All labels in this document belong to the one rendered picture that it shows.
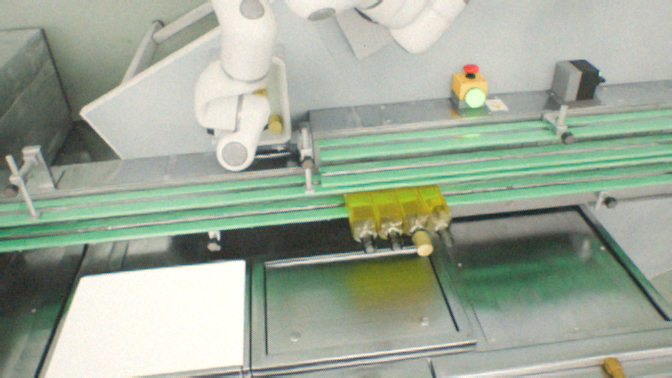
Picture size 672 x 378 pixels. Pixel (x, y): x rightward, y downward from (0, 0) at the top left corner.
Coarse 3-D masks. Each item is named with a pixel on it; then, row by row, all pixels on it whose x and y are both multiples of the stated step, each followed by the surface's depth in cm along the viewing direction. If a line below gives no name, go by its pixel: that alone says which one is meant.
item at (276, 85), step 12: (276, 60) 122; (276, 72) 131; (276, 84) 133; (276, 96) 135; (276, 108) 137; (288, 108) 129; (288, 120) 131; (264, 132) 137; (288, 132) 133; (264, 144) 134
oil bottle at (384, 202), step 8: (368, 192) 133; (376, 192) 130; (384, 192) 130; (392, 192) 130; (376, 200) 128; (384, 200) 128; (392, 200) 127; (376, 208) 125; (384, 208) 125; (392, 208) 125; (376, 216) 125; (384, 216) 123; (392, 216) 122; (400, 216) 123; (384, 224) 121; (392, 224) 121; (400, 224) 122; (384, 232) 122; (400, 232) 123
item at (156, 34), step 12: (192, 12) 177; (204, 12) 177; (156, 24) 190; (180, 24) 178; (156, 36) 179; (168, 36) 180; (144, 48) 171; (156, 48) 179; (144, 60) 165; (132, 72) 155
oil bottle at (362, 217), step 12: (348, 192) 131; (360, 192) 131; (348, 204) 128; (360, 204) 127; (348, 216) 130; (360, 216) 123; (372, 216) 123; (360, 228) 121; (372, 228) 121; (360, 240) 123
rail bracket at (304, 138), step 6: (306, 132) 120; (300, 138) 127; (306, 138) 121; (300, 144) 128; (306, 144) 122; (306, 150) 122; (306, 156) 120; (306, 162) 119; (312, 162) 119; (306, 168) 120; (306, 174) 127; (306, 180) 128; (306, 186) 130; (312, 186) 129; (306, 192) 128; (312, 192) 129
